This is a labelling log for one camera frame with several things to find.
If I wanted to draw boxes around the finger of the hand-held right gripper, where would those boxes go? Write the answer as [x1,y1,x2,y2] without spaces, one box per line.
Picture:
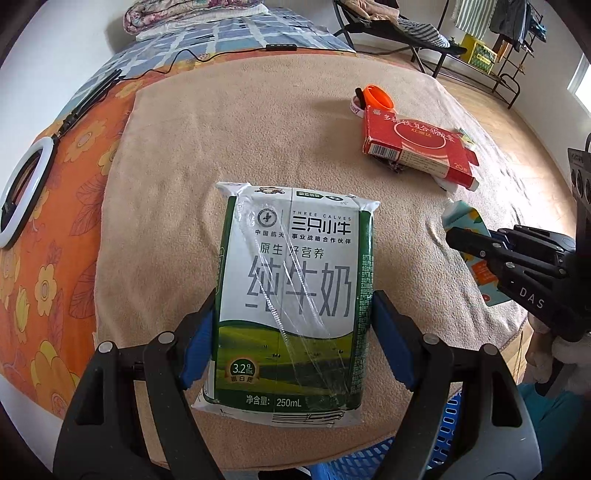
[475,249,571,289]
[445,225,578,261]

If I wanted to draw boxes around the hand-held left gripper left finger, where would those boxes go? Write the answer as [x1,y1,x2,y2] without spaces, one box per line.
[53,288,222,480]

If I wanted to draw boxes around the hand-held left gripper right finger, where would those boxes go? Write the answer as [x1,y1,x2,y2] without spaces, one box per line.
[372,290,541,480]

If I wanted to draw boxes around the colourful small drink carton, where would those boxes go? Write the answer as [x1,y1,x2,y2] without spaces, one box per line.
[441,199,509,308]

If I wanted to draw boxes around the green white milk carton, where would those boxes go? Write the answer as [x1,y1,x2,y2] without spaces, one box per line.
[191,181,382,428]

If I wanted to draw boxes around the red cardboard box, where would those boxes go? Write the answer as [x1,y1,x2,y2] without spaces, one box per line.
[361,105,481,190]

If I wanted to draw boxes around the blue plastic basket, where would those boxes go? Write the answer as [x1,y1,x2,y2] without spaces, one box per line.
[272,392,465,480]

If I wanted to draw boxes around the orange plastic cup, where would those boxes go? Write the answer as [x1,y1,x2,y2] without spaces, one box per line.
[361,84,396,116]

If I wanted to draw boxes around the white printed band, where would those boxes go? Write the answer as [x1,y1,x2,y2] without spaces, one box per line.
[348,93,370,119]

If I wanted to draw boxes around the person's right forearm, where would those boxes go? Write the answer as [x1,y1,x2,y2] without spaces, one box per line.
[517,383,591,480]

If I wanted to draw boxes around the person's right hand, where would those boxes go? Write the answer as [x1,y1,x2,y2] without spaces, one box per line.
[526,311,591,386]

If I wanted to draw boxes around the black clothes rack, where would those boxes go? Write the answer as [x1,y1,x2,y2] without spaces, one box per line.
[480,0,529,109]

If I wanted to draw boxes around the orange floral bedsheet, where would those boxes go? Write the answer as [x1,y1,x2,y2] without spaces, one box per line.
[0,69,153,421]

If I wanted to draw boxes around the yellow plastic crate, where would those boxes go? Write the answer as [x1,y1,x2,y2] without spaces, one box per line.
[462,34,498,75]

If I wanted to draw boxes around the window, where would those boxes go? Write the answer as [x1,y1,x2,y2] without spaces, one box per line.
[568,55,591,116]

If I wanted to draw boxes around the black folding chair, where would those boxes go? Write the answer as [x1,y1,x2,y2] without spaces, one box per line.
[332,0,467,78]

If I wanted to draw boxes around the grey striped cloth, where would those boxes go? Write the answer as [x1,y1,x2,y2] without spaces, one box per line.
[399,18,451,49]

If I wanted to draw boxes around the green striped towel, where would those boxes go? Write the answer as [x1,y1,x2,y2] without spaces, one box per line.
[455,0,490,35]

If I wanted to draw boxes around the dark hanging clothes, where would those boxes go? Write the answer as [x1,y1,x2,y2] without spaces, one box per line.
[489,0,555,47]

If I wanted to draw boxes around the beige fleece blanket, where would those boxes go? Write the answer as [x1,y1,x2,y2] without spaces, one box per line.
[92,48,532,467]

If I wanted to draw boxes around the pink cloth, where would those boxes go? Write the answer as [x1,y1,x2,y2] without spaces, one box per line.
[339,0,402,21]

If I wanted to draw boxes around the black light stand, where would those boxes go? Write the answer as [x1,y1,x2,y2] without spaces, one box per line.
[56,69,124,140]

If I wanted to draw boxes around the blue plaid sheet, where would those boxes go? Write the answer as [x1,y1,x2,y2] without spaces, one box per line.
[99,16,356,88]

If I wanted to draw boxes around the folded white quilt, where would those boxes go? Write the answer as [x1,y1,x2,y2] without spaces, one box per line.
[136,25,188,43]

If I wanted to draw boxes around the folded floral quilt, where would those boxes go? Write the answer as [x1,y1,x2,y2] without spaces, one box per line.
[122,0,269,37]

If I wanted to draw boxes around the white ring light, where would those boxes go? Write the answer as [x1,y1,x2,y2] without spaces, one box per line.
[0,136,59,250]

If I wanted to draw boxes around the black cable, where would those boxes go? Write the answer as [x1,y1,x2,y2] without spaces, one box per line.
[120,45,269,85]

